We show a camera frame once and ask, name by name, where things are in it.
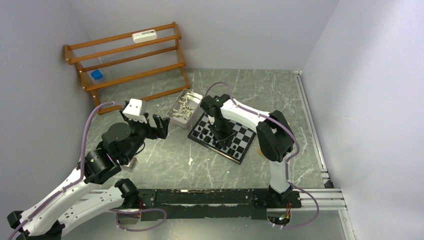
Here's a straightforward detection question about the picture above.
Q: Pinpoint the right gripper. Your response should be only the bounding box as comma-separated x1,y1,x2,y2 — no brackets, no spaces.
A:
207,118,235,149

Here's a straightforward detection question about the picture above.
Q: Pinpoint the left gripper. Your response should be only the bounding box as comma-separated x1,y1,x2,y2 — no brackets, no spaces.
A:
120,107,170,162

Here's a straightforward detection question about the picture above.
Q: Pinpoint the black bishop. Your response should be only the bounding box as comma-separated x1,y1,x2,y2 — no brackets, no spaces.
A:
203,136,211,144

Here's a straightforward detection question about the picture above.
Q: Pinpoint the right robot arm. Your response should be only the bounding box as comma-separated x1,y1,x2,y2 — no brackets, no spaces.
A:
200,94,299,207

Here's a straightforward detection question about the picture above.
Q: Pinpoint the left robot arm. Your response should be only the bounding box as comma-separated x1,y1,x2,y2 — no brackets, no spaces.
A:
7,113,170,240

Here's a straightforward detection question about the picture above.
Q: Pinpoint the pink tin of white pieces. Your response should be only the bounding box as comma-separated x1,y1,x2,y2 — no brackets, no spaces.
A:
166,89,203,129

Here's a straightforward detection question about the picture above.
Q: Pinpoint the gold tin of black pieces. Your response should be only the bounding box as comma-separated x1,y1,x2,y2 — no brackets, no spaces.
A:
257,148,264,157

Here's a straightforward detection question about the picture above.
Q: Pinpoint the chessboard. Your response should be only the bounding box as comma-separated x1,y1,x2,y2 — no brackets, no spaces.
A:
187,113,256,165

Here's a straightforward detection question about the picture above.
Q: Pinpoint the small card box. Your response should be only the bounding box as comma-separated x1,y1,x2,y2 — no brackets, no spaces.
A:
126,157,137,169

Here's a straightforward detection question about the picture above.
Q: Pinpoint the blue cap container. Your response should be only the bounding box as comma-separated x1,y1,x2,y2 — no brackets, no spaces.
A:
90,69,104,81

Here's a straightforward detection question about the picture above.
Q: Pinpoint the wooden shelf rack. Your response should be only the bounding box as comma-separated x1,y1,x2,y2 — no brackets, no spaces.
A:
63,21,191,107

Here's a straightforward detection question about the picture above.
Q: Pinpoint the white box on rack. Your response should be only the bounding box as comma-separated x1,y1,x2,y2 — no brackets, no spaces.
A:
132,29,158,44

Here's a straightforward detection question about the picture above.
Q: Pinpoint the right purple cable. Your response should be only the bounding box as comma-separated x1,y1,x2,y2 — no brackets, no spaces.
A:
204,82,321,230

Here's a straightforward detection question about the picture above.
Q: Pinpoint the purple cable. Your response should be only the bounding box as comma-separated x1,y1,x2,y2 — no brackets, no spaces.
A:
6,100,168,240
204,82,321,230

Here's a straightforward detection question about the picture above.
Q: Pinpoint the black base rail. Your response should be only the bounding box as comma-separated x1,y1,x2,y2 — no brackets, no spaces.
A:
119,188,302,220

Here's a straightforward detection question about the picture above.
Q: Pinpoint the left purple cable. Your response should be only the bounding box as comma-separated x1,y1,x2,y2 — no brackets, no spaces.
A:
6,100,168,240

